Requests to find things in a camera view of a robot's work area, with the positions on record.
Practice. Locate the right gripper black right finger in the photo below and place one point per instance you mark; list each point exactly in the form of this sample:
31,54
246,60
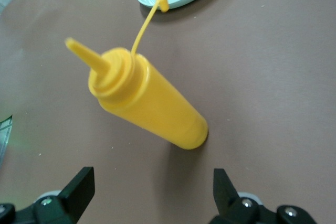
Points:
228,203

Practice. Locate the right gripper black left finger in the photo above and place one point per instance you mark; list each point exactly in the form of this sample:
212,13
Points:
73,197

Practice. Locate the yellow squeeze bottle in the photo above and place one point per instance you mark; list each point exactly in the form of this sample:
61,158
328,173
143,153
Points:
157,108

